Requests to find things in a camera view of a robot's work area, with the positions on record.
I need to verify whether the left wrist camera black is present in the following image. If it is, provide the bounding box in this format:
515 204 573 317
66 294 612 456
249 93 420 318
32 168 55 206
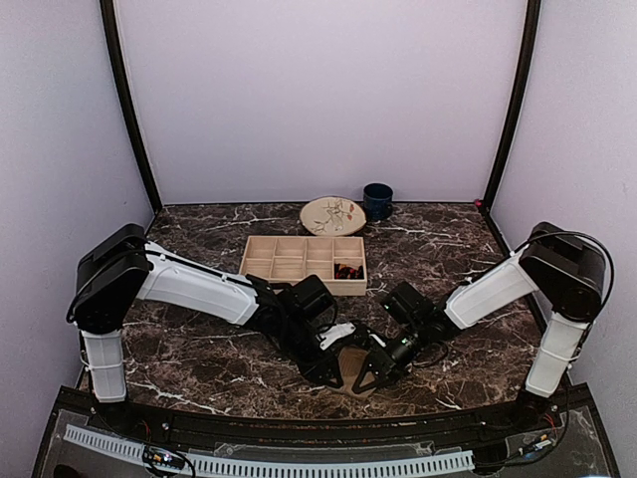
291 275 335 321

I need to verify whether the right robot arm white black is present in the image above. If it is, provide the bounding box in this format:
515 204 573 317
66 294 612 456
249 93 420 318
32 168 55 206
351 222 615 432

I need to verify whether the argyle black red orange sock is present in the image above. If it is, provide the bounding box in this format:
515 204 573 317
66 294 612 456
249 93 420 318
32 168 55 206
333 263 365 280

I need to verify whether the wooden compartment tray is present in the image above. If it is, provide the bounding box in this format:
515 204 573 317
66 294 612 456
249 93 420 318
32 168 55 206
239 235 368 297

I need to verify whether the left black frame post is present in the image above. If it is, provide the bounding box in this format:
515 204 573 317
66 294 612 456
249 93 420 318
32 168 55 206
100 0 163 215

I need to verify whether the black frame post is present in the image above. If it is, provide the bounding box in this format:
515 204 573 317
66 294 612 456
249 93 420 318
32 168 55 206
482 0 542 210
100 0 163 215

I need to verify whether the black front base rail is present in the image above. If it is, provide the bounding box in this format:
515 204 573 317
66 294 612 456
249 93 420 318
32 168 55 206
92 400 549 448

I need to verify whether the dark blue mug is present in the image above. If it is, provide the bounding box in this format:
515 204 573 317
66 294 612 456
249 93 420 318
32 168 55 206
363 183 393 222

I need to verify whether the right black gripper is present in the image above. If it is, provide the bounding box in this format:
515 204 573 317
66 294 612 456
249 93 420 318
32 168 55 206
353 319 429 394

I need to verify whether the plain brown sock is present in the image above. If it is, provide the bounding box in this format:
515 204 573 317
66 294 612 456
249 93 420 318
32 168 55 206
336 347 373 400

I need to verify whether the white slotted cable duct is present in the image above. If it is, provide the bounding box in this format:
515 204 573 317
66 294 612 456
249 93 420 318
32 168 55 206
63 424 476 477

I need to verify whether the cream floral ceramic plate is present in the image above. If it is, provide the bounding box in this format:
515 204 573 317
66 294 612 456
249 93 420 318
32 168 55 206
300 196 366 237

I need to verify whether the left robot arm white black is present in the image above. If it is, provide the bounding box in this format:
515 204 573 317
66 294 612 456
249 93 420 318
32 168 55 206
66 223 353 434

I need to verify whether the right black frame post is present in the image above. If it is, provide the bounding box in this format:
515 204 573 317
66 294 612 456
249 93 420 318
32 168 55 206
482 0 542 210

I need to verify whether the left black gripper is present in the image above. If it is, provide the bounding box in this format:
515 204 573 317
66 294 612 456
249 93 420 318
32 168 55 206
278 315 344 388

